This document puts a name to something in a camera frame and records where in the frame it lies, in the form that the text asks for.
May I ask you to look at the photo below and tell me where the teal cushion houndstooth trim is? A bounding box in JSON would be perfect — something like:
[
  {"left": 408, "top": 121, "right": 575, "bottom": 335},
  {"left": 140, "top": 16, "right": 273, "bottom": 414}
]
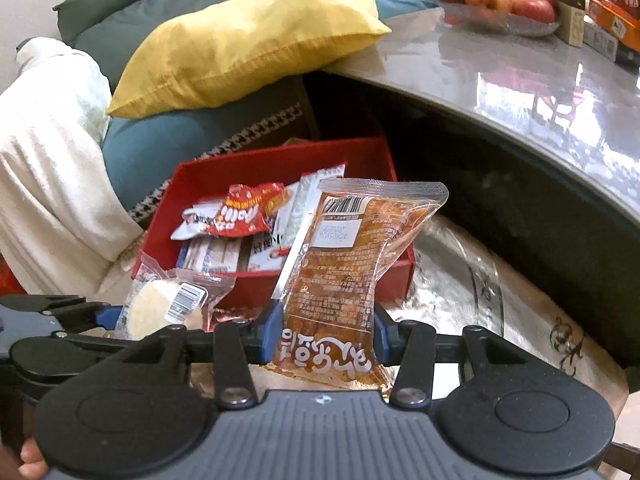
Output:
[{"left": 101, "top": 77, "right": 322, "bottom": 224}]

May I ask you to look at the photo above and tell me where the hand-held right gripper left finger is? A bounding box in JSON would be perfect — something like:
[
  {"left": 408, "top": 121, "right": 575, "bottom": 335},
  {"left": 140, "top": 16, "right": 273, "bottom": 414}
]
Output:
[{"left": 120, "top": 302, "right": 284, "bottom": 408}]

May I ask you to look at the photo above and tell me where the red snack packet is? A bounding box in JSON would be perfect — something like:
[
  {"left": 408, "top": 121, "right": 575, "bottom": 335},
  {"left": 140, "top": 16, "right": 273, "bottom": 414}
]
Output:
[{"left": 171, "top": 182, "right": 287, "bottom": 241}]

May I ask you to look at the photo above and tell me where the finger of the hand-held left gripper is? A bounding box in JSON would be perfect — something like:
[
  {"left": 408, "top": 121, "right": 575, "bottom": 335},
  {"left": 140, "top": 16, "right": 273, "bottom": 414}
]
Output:
[
  {"left": 0, "top": 295, "right": 87, "bottom": 317},
  {"left": 49, "top": 302, "right": 124, "bottom": 335}
]

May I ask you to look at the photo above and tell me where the clear packet white cake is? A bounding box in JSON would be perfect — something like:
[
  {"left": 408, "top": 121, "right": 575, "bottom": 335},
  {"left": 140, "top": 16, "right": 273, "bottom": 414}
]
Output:
[{"left": 116, "top": 254, "right": 237, "bottom": 342}]

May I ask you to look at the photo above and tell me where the red cardboard box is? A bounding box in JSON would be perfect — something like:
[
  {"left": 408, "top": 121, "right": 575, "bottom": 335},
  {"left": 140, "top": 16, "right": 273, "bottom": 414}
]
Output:
[{"left": 131, "top": 136, "right": 417, "bottom": 312}]

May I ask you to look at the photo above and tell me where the white orange snack packet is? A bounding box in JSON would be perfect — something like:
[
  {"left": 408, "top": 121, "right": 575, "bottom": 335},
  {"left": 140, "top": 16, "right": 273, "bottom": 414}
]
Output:
[{"left": 276, "top": 161, "right": 349, "bottom": 243}]

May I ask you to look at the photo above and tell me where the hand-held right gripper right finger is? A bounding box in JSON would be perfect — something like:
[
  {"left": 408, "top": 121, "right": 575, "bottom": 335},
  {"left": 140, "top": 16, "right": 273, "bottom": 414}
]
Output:
[{"left": 372, "top": 305, "right": 521, "bottom": 408}]

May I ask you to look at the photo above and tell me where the orange box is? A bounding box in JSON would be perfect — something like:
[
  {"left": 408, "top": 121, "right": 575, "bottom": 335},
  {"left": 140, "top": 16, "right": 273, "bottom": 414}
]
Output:
[{"left": 587, "top": 0, "right": 640, "bottom": 44}]

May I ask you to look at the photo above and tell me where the brown snack packet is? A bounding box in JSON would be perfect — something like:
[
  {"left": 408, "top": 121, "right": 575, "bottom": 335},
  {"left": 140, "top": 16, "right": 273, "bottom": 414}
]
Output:
[{"left": 271, "top": 178, "right": 449, "bottom": 392}]

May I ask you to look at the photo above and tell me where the glass fruit bowl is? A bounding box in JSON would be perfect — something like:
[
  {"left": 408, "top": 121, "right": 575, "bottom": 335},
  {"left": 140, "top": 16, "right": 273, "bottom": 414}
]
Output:
[{"left": 438, "top": 1, "right": 562, "bottom": 37}]

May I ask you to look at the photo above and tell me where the green sofa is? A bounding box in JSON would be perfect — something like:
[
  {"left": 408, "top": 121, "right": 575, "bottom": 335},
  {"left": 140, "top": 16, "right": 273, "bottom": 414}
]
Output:
[{"left": 52, "top": 0, "right": 301, "bottom": 92}]

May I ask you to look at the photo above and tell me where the person's left hand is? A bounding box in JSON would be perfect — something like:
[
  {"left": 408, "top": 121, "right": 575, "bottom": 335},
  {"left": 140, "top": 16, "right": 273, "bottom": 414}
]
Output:
[{"left": 19, "top": 436, "right": 51, "bottom": 480}]

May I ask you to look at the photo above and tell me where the white packet red black print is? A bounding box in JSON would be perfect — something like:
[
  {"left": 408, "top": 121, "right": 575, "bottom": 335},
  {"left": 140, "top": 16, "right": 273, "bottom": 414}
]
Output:
[{"left": 246, "top": 236, "right": 297, "bottom": 272}]

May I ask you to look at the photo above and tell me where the yellow pillow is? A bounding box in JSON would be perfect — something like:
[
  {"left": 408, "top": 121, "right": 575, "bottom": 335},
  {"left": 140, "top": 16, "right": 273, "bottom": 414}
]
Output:
[{"left": 106, "top": 0, "right": 393, "bottom": 119}]

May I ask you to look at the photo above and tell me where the white and dark box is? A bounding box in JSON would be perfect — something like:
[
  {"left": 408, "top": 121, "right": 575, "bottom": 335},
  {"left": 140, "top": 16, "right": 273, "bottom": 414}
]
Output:
[{"left": 581, "top": 22, "right": 640, "bottom": 69}]

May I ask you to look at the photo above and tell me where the white blanket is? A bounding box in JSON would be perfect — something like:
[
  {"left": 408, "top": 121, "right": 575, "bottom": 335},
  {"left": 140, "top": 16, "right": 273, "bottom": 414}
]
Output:
[{"left": 0, "top": 36, "right": 147, "bottom": 302}]

